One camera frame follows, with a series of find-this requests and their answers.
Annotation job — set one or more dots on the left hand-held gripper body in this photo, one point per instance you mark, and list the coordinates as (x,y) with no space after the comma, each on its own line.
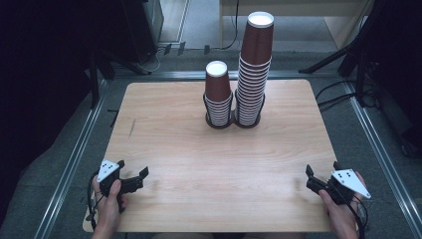
(107,170)

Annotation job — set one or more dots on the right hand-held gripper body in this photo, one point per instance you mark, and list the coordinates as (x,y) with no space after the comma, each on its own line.
(350,181)

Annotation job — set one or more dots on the person's right hand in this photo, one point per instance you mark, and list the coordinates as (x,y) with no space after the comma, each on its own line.
(340,215)

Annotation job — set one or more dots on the person's left hand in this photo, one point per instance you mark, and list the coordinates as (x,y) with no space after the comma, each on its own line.
(109,207)

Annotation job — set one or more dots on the black double cup holder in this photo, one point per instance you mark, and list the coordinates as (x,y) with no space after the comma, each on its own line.
(232,125)

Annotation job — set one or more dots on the black metal stand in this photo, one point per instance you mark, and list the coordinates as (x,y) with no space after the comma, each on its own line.
(96,76)

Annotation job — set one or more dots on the short stack of brown cups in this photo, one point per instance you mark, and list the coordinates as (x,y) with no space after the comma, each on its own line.
(217,96)

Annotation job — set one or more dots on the dark curtain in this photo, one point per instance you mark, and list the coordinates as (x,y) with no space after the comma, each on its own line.
(36,83)

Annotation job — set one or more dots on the black tripod stand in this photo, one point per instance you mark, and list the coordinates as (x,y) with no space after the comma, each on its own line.
(351,49)

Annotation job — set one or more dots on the tall stack of brown cups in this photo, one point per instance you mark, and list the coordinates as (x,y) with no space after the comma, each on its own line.
(254,66)

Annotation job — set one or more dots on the black plug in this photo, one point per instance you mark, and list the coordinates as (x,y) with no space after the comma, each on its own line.
(167,49)
(206,49)

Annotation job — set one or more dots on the black computer case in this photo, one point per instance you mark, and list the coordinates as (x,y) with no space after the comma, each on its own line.
(142,26)

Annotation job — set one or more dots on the metal floor rail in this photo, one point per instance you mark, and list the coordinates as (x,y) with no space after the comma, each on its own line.
(381,156)
(172,75)
(71,166)

